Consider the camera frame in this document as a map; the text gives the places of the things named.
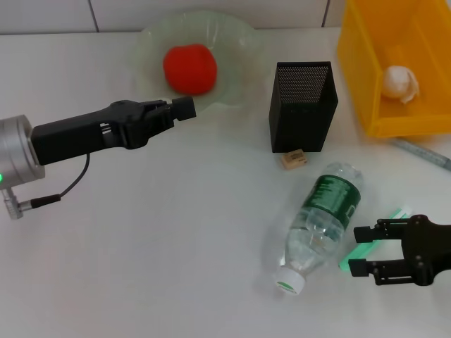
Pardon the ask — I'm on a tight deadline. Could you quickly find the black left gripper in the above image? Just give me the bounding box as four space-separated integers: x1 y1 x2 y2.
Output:
30 95 197 166

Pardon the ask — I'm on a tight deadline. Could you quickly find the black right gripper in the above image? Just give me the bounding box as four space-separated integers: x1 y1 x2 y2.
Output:
346 214 451 287

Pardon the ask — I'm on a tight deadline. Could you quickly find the red-orange toy orange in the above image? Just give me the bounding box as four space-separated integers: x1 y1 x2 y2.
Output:
162 43 218 96

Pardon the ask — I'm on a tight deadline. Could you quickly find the clear green-label water bottle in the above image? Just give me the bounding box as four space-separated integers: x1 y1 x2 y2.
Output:
272 161 364 296

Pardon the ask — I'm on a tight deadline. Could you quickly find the white paper ball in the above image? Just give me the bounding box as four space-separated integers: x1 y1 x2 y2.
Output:
381 64 421 105

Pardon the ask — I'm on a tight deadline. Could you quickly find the green pen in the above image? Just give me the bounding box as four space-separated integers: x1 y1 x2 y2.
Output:
338 206 414 273

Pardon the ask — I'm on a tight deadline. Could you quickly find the green glass fruit bowl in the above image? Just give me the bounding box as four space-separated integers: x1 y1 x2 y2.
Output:
135 11 264 114

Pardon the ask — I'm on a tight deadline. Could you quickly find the grey marker pen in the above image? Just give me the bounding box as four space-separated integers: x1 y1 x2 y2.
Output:
392 137 451 173

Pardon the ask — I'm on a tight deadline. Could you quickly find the tan eraser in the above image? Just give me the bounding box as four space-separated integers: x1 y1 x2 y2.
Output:
280 149 308 170

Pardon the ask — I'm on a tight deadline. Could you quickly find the black mesh pen holder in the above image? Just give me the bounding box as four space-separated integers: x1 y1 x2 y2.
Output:
268 61 340 155

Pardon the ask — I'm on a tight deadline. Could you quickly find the yellow plastic bin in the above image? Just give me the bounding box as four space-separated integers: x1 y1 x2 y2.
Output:
337 0 451 139

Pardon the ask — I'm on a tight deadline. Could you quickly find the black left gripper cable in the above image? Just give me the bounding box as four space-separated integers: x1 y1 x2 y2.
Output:
2 152 92 222

